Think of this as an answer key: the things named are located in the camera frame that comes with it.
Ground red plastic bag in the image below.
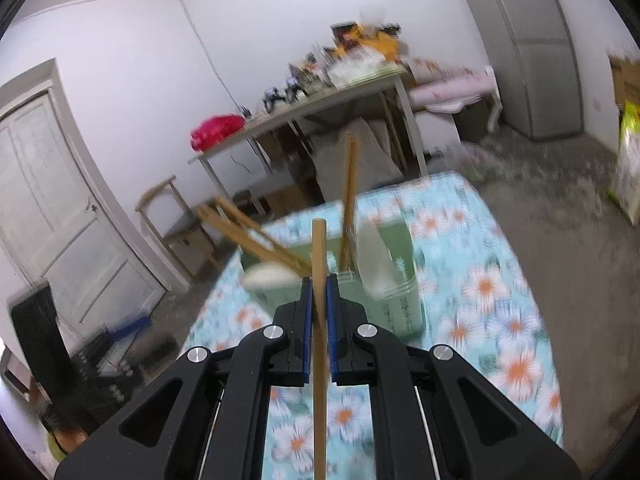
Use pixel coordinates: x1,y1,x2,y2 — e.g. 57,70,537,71
190,115,246,152

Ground pink rolled mat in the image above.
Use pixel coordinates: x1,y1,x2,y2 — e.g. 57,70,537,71
407,66,501,133

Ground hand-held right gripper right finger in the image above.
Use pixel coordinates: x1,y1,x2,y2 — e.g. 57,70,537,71
325,274,581,480

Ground grey sack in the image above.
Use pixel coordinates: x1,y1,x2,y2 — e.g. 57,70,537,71
312,117,408,206

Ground floral blue tablecloth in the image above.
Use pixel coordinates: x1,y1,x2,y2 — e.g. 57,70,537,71
177,172,566,480

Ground white and yellow rice bag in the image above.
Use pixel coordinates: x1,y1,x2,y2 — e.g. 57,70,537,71
606,100,640,226

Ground yellow plastic bag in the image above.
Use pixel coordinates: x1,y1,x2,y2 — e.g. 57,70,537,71
345,25,401,56

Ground wooden chopstick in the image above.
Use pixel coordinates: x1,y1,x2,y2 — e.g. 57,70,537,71
339,132,355,271
311,217,330,478
342,139,360,271
214,197,312,271
196,205,296,275
205,202,303,273

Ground green plastic utensil holder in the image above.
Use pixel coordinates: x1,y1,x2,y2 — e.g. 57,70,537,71
240,220,426,341

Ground white door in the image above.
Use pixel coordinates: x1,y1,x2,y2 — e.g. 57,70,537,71
0,57,191,341

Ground wooden chair with dark seat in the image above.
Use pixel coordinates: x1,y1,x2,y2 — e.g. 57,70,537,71
136,175,221,281

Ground white-framed desk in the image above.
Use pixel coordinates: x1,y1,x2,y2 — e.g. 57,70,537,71
187,62,428,221

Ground silver refrigerator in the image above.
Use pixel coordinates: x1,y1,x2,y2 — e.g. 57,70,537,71
445,0,586,142

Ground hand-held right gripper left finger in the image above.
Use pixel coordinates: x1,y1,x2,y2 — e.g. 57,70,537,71
55,276,315,480

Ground cardboard box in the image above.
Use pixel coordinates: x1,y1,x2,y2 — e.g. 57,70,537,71
607,52,640,111

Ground white plastic bag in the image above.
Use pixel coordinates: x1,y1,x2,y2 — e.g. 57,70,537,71
327,47,386,86

